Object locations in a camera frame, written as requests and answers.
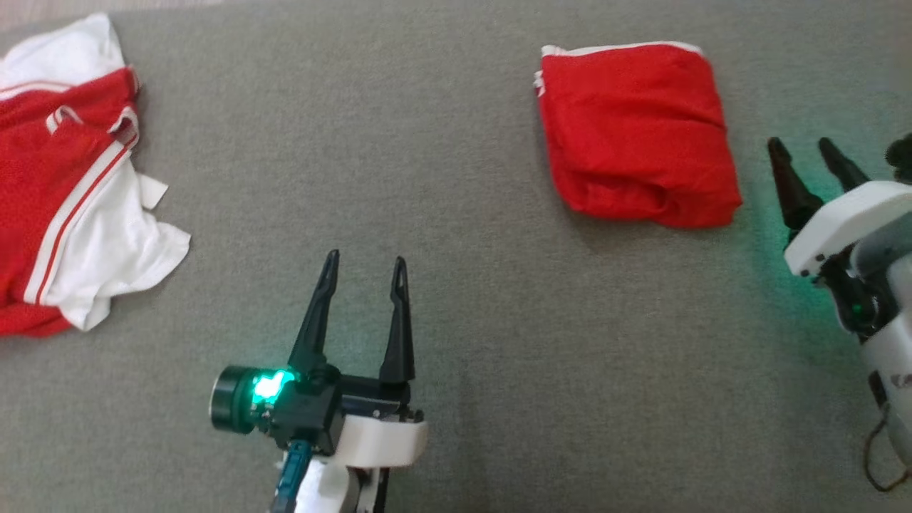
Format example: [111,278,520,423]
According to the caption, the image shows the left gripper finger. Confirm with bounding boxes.
[288,249,341,377]
[378,256,416,385]

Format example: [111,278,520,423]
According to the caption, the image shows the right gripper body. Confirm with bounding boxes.
[782,134,912,337]

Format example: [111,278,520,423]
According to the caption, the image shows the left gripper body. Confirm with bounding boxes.
[209,363,429,471]

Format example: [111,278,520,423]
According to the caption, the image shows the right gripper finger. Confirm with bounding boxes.
[767,137,826,232]
[817,137,871,193]

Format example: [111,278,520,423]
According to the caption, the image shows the red shorts with white trim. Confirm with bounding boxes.
[533,41,743,230]

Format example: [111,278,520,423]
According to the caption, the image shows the red and white jersey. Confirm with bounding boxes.
[0,13,192,338]

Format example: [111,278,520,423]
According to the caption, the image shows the large grey sofa seat cushion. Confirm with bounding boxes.
[0,0,912,513]

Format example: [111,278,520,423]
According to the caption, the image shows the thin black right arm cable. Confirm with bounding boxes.
[864,406,912,494]

